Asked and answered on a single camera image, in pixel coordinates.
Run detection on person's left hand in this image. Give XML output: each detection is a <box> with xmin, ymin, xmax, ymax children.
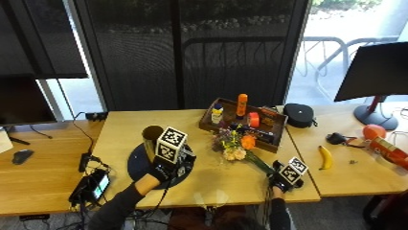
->
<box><xmin>147</xmin><ymin>148</ymin><xmax>198</xmax><ymax>185</ymax></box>

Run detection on person's right hand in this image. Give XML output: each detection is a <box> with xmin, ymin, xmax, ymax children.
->
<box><xmin>268</xmin><ymin>159</ymin><xmax>306</xmax><ymax>194</ymax></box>

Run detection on gold cylinder vase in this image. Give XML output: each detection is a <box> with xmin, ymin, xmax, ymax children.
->
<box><xmin>141</xmin><ymin>125</ymin><xmax>167</xmax><ymax>164</ymax></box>

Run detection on colourful flower bouquet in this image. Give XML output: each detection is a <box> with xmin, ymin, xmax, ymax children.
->
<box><xmin>212</xmin><ymin>126</ymin><xmax>278</xmax><ymax>176</ymax></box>

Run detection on white marker cube right glove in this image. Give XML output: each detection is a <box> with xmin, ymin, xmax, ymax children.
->
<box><xmin>278</xmin><ymin>156</ymin><xmax>310</xmax><ymax>185</ymax></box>

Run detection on white marker cube glove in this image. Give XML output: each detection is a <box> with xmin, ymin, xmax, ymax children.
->
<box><xmin>155</xmin><ymin>126</ymin><xmax>189</xmax><ymax>165</ymax></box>
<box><xmin>278</xmin><ymin>156</ymin><xmax>310</xmax><ymax>185</ymax></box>

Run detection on white marker cube left glove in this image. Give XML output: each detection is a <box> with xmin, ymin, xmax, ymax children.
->
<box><xmin>155</xmin><ymin>126</ymin><xmax>189</xmax><ymax>165</ymax></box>

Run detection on dark blue box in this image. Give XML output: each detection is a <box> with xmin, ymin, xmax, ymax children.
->
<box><xmin>244</xmin><ymin>126</ymin><xmax>278</xmax><ymax>145</ymax></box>

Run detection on yellow banana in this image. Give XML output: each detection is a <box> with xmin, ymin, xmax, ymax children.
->
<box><xmin>318</xmin><ymin>145</ymin><xmax>334</xmax><ymax>172</ymax></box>

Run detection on dark round mat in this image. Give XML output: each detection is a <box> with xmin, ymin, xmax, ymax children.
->
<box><xmin>127</xmin><ymin>142</ymin><xmax>197</xmax><ymax>190</ymax></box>

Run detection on white bottle blue cap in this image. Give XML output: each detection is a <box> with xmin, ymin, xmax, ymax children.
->
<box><xmin>210</xmin><ymin>103</ymin><xmax>225</xmax><ymax>127</ymax></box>

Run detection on brown patterned box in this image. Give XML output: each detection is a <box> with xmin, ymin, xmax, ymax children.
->
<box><xmin>260</xmin><ymin>106</ymin><xmax>279</xmax><ymax>128</ymax></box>

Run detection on black oval case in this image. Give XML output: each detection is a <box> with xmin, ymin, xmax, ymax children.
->
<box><xmin>282</xmin><ymin>103</ymin><xmax>318</xmax><ymax>129</ymax></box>

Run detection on dark wooden tray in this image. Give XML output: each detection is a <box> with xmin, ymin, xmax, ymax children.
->
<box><xmin>198</xmin><ymin>97</ymin><xmax>290</xmax><ymax>154</ymax></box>

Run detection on orange bottle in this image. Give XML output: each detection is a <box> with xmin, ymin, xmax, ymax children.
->
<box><xmin>236</xmin><ymin>93</ymin><xmax>249</xmax><ymax>120</ymax></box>

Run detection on smartphone in black holder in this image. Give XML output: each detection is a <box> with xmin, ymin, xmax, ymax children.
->
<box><xmin>68</xmin><ymin>168</ymin><xmax>112</xmax><ymax>209</ymax></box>

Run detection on black power adapter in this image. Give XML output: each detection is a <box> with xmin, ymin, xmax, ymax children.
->
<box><xmin>79</xmin><ymin>152</ymin><xmax>93</xmax><ymax>173</ymax></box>

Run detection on orange ball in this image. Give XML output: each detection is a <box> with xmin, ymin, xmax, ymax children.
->
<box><xmin>362</xmin><ymin>124</ymin><xmax>388</xmax><ymax>142</ymax></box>

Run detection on grey round monitor base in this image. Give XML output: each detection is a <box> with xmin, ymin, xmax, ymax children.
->
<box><xmin>354</xmin><ymin>95</ymin><xmax>400</xmax><ymax>131</ymax></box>

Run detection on dark red bag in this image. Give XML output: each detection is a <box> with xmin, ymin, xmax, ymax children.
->
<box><xmin>362</xmin><ymin>190</ymin><xmax>408</xmax><ymax>230</ymax></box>

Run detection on black monitor red stand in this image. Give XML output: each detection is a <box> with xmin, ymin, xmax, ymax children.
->
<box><xmin>333</xmin><ymin>41</ymin><xmax>408</xmax><ymax>104</ymax></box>

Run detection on dark computer mouse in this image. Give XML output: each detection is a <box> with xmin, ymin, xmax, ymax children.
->
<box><xmin>12</xmin><ymin>149</ymin><xmax>36</xmax><ymax>166</ymax></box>

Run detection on grey metal bike rack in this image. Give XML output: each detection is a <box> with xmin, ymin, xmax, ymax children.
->
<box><xmin>298</xmin><ymin>35</ymin><xmax>400</xmax><ymax>97</ymax></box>

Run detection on white paper sheet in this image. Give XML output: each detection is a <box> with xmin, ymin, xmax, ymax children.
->
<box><xmin>0</xmin><ymin>126</ymin><xmax>16</xmax><ymax>155</ymax></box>

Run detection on black gadget red strap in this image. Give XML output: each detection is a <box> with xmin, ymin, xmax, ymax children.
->
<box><xmin>326</xmin><ymin>131</ymin><xmax>359</xmax><ymax>148</ymax></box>

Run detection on black cable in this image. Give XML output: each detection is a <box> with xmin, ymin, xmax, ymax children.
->
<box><xmin>71</xmin><ymin>111</ymin><xmax>96</xmax><ymax>155</ymax></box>

